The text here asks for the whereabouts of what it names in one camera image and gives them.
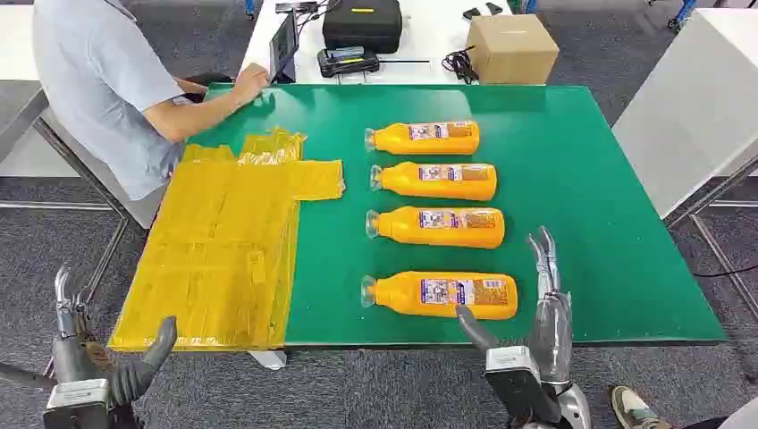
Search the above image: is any person's leg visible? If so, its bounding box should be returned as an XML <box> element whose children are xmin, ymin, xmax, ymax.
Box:
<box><xmin>680</xmin><ymin>395</ymin><xmax>758</xmax><ymax>429</ymax></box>

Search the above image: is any green table mat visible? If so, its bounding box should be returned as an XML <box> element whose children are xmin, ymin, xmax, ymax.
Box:
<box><xmin>189</xmin><ymin>82</ymin><xmax>729</xmax><ymax>349</ymax></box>

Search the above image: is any black cable bundle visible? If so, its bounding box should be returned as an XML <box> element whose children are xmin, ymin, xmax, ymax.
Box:
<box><xmin>441</xmin><ymin>45</ymin><xmax>480</xmax><ymax>85</ymax></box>

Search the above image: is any white table foot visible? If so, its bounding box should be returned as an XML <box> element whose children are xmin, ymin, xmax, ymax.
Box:
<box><xmin>248</xmin><ymin>350</ymin><xmax>289</xmax><ymax>372</ymax></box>

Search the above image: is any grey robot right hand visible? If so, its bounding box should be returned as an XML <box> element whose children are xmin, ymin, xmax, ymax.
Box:
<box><xmin>456</xmin><ymin>226</ymin><xmax>574</xmax><ymax>386</ymax></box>

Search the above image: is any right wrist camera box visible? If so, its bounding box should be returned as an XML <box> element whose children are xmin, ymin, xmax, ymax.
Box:
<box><xmin>484</xmin><ymin>346</ymin><xmax>562</xmax><ymax>425</ymax></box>

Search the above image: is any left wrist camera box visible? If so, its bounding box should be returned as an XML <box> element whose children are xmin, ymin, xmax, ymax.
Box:
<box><xmin>43</xmin><ymin>378</ymin><xmax>112</xmax><ymax>429</ymax></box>

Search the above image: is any seated person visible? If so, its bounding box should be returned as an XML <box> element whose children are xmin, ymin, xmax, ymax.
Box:
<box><xmin>32</xmin><ymin>0</ymin><xmax>271</xmax><ymax>201</ymax></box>

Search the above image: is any orange drink bottle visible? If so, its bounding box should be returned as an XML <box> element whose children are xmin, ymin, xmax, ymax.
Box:
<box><xmin>360</xmin><ymin>271</ymin><xmax>519</xmax><ymax>322</ymax></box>
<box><xmin>363</xmin><ymin>121</ymin><xmax>482</xmax><ymax>157</ymax></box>
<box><xmin>364</xmin><ymin>206</ymin><xmax>506</xmax><ymax>250</ymax></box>
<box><xmin>369</xmin><ymin>161</ymin><xmax>498</xmax><ymax>203</ymax></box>

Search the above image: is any white desk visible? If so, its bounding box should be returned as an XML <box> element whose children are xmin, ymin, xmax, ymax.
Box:
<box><xmin>240</xmin><ymin>0</ymin><xmax>517</xmax><ymax>86</ymax></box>

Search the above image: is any black handheld controller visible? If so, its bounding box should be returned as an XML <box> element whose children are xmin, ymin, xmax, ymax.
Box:
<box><xmin>316</xmin><ymin>46</ymin><xmax>381</xmax><ymax>79</ymax></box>

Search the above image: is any black carrying case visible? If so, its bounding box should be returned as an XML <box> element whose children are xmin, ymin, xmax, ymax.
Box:
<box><xmin>322</xmin><ymin>0</ymin><xmax>404</xmax><ymax>55</ymax></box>

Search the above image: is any black floor cable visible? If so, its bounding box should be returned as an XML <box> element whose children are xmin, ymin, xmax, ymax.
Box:
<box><xmin>693</xmin><ymin>263</ymin><xmax>758</xmax><ymax>280</ymax></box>

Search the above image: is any brown cardboard box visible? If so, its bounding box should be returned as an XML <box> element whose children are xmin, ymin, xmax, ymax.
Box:
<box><xmin>466</xmin><ymin>13</ymin><xmax>560</xmax><ymax>86</ymax></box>

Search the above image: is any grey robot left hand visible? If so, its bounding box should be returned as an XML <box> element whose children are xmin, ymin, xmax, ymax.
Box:
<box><xmin>52</xmin><ymin>266</ymin><xmax>178</xmax><ymax>409</ymax></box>

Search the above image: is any person's shoe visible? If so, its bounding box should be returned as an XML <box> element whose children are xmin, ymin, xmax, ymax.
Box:
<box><xmin>610</xmin><ymin>385</ymin><xmax>673</xmax><ymax>429</ymax></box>

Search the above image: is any grey table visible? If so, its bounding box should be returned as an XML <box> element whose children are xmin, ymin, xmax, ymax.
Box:
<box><xmin>0</xmin><ymin>80</ymin><xmax>50</xmax><ymax>162</ymax></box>

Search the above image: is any black tablet screen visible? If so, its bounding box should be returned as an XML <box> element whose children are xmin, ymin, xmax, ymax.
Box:
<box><xmin>268</xmin><ymin>10</ymin><xmax>299</xmax><ymax>85</ymax></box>

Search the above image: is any metal table frame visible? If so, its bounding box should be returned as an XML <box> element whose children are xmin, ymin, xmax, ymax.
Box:
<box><xmin>32</xmin><ymin>118</ymin><xmax>130</xmax><ymax>380</ymax></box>
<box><xmin>664</xmin><ymin>158</ymin><xmax>758</xmax><ymax>321</ymax></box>

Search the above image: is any person's hand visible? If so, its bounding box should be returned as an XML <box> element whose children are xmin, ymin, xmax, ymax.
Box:
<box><xmin>231</xmin><ymin>63</ymin><xmax>271</xmax><ymax>108</ymax></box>

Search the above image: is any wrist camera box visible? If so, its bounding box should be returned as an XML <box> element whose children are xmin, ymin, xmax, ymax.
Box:
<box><xmin>484</xmin><ymin>346</ymin><xmax>562</xmax><ymax>425</ymax></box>
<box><xmin>43</xmin><ymin>378</ymin><xmax>112</xmax><ymax>429</ymax></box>

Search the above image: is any yellow plastic sheet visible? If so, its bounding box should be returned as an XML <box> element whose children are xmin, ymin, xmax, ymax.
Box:
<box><xmin>108</xmin><ymin>127</ymin><xmax>347</xmax><ymax>354</ymax></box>

